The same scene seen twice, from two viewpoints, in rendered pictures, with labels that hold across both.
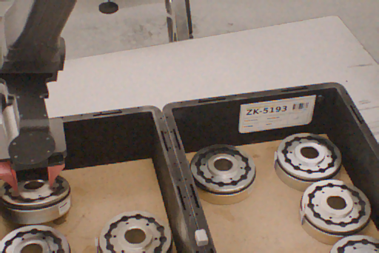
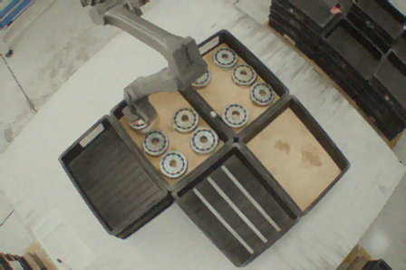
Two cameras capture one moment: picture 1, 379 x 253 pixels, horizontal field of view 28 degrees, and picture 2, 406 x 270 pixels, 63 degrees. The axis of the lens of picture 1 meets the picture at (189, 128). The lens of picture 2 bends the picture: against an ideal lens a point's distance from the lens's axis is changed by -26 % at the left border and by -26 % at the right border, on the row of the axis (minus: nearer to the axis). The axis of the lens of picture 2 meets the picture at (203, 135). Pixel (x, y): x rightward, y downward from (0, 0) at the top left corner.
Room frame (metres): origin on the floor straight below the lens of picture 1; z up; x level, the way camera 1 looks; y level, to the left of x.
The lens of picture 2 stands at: (0.08, 0.23, 2.42)
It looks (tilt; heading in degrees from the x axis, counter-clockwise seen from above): 71 degrees down; 339
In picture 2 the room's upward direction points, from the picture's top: 4 degrees counter-clockwise
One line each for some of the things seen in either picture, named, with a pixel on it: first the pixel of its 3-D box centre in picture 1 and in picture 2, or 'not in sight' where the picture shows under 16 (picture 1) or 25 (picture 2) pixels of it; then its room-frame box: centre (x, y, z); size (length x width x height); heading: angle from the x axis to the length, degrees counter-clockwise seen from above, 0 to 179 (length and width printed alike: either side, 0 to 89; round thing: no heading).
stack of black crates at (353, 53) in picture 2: not in sight; (349, 58); (0.82, -1.11, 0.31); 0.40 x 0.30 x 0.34; 19
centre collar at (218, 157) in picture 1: (223, 165); not in sight; (0.81, -0.05, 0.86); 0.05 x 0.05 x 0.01
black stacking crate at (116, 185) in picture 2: not in sight; (110, 178); (0.58, 0.43, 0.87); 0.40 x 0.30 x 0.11; 14
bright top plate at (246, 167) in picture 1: (222, 167); (198, 75); (0.81, -0.05, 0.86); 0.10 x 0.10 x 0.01
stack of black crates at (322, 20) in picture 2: not in sight; (304, 14); (1.19, -0.98, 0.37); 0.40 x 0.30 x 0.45; 19
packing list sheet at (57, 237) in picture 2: not in sight; (61, 244); (0.44, 0.85, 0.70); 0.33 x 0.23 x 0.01; 19
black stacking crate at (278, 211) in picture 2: not in sight; (238, 210); (0.26, 0.05, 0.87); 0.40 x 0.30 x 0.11; 14
